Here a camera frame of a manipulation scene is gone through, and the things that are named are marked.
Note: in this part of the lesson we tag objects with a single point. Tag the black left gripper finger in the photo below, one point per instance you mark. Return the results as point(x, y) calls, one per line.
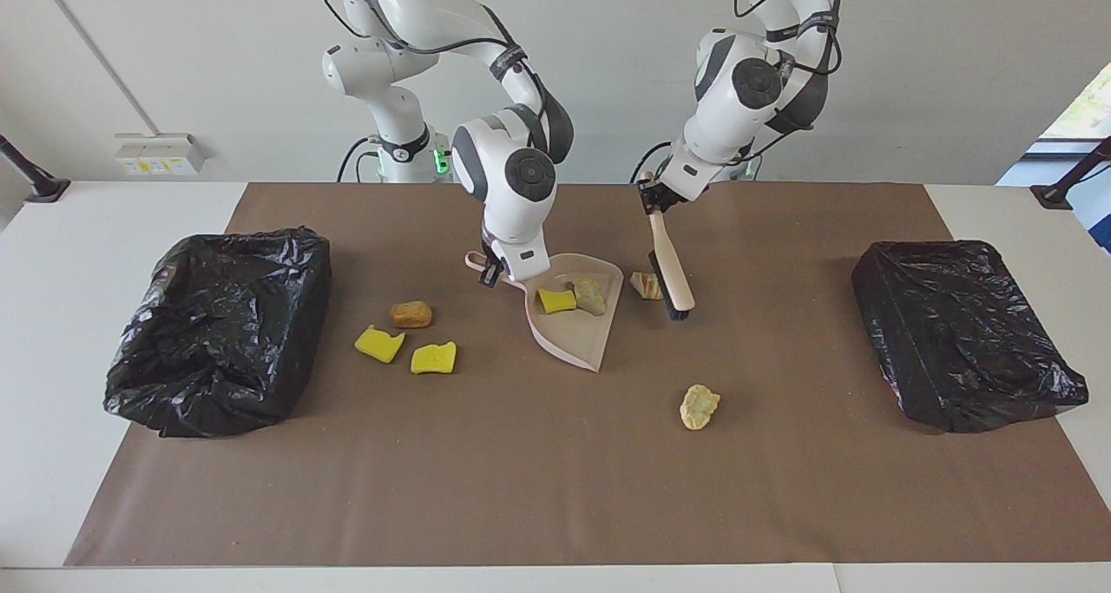
point(651, 198)

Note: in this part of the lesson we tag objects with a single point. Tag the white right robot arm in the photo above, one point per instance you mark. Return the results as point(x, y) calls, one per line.
point(512, 176)

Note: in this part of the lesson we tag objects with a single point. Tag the orange striped foam scrap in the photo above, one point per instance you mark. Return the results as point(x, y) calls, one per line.
point(647, 286)

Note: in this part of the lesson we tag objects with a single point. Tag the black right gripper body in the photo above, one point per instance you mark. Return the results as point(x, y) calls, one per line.
point(499, 259)

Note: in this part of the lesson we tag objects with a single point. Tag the yellow blocky sponge scrap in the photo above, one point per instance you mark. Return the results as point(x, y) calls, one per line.
point(434, 359)

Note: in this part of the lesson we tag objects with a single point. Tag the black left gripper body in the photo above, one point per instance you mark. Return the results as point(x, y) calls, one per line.
point(670, 192)

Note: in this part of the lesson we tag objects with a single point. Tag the brown paper table mat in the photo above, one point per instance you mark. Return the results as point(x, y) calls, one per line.
point(555, 489)

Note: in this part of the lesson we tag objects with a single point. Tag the black angled stand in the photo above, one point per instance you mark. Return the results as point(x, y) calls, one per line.
point(1055, 195)
point(43, 189)

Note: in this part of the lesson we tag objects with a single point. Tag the pale olive foam scrap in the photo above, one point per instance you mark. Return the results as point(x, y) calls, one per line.
point(590, 298)

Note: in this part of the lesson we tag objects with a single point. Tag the thin grey wall conduit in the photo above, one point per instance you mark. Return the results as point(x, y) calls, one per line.
point(95, 50)

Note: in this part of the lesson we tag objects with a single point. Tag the brown potato shaped scrap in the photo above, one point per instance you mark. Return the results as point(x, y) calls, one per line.
point(410, 314)

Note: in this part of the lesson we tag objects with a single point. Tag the flat black bag covered bin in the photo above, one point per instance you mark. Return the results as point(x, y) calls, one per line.
point(955, 341)

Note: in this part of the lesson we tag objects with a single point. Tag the window with green view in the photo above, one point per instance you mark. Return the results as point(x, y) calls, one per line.
point(1085, 107)

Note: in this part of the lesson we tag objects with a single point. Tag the beige hand brush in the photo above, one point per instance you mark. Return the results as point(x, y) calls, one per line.
point(673, 272)

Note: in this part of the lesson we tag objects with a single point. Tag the bright yellow wedge sponge scrap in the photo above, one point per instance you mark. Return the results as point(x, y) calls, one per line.
point(555, 301)

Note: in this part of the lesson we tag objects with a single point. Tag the white wall socket box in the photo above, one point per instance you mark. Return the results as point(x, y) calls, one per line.
point(161, 154)

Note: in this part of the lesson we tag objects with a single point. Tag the pale yellow ridged foam scrap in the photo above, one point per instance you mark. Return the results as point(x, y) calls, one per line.
point(699, 406)

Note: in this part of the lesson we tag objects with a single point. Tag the open crumpled black bag bin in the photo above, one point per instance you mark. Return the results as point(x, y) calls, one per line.
point(217, 359)

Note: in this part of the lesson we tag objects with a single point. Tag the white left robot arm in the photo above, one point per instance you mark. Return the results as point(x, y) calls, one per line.
point(738, 98)

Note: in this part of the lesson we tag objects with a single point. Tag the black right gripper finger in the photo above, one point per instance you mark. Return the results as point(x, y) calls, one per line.
point(491, 276)

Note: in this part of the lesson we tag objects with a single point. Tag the beige plastic dustpan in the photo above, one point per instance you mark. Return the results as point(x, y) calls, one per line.
point(573, 341)

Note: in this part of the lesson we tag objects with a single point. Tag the yellow arched sponge scrap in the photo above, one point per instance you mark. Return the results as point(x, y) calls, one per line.
point(378, 344)

